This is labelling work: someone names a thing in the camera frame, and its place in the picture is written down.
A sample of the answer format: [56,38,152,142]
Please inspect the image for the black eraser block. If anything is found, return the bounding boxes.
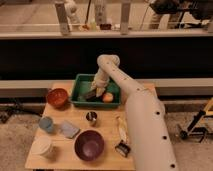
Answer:
[84,91,96,101]

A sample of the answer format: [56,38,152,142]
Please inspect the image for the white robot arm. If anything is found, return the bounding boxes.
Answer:
[91,54,179,171]

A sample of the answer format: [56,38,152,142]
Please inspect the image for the green plastic tray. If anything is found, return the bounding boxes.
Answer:
[70,74,121,109]

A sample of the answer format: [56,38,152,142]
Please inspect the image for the orange fruit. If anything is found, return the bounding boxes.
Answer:
[102,92,114,103]

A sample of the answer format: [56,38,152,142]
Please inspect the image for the small metal cup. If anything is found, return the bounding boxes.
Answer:
[86,111,97,126]

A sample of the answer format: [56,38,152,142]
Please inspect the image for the red bowl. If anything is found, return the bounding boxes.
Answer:
[46,88,68,108]

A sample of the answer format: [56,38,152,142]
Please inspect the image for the white yellow banana toy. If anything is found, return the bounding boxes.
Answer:
[116,116,128,143]

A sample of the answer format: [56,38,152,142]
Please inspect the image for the light blue sponge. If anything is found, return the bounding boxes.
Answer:
[60,121,80,139]

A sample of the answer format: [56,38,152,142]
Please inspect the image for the purple bowl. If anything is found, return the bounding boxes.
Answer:
[74,130,105,162]

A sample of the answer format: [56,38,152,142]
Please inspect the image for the black binder clip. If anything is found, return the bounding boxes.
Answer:
[115,140,131,157]

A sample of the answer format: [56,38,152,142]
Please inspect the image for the blue cup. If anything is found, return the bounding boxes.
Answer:
[39,117,54,133]

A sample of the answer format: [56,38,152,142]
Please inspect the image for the white bottle figure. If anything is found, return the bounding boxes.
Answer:
[65,0,80,30]

